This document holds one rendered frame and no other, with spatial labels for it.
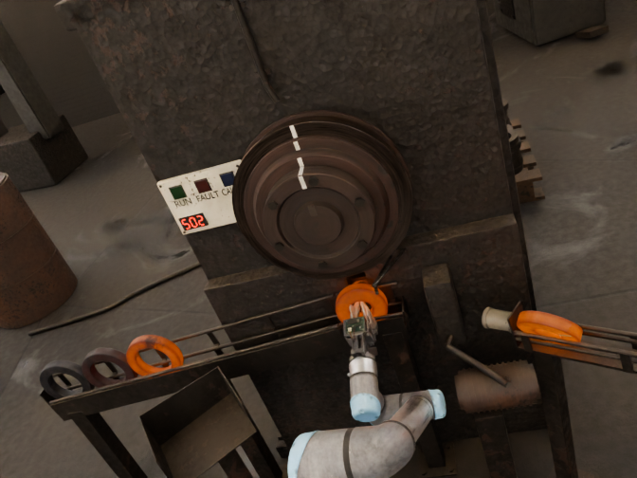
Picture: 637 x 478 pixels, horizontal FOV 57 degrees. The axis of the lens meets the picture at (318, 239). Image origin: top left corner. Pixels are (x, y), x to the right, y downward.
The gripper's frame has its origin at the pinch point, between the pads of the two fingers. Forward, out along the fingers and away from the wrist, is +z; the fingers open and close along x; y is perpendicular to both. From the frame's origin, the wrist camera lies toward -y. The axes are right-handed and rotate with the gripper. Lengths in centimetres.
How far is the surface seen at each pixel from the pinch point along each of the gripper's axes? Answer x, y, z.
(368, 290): -3.9, 5.4, 0.6
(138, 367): 78, -6, -4
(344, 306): 4.4, 1.8, -0.9
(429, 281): -21.7, 5.7, -0.5
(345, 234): -5.4, 33.4, -0.8
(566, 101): -120, -155, 236
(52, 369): 109, -1, -2
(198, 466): 50, -3, -40
